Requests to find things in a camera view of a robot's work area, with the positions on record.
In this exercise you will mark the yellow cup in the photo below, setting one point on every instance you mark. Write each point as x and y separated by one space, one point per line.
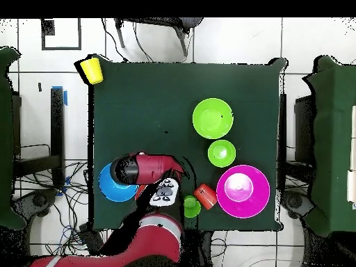
92 71

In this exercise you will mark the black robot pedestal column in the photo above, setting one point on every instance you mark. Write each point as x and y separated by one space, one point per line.
197 250

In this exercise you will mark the large light blue bowl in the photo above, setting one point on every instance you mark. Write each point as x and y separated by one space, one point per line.
116 192

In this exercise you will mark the green cup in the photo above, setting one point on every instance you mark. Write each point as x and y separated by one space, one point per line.
193 208

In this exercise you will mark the black power strip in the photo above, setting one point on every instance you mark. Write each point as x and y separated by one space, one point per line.
91 237

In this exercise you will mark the green cloth side table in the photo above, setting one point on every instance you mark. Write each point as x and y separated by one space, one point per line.
333 139
7 139

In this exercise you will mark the orange cup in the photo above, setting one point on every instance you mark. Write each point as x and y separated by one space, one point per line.
206 197

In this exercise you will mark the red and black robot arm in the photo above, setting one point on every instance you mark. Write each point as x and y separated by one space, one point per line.
150 168

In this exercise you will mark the dark green table cloth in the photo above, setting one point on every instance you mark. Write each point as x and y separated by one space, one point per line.
153 105

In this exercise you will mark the black mesh chair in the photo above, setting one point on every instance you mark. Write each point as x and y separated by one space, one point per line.
178 26

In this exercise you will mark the large green bowl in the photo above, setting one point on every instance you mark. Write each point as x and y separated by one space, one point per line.
213 118

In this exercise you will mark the black chair base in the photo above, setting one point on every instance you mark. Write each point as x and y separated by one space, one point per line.
36 201

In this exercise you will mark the small green bowl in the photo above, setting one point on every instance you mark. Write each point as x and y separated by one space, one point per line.
221 153

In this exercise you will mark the black metal frame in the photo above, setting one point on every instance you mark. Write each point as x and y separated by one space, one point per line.
57 133

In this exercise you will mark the large pink bowl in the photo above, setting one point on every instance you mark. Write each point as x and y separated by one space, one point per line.
258 200

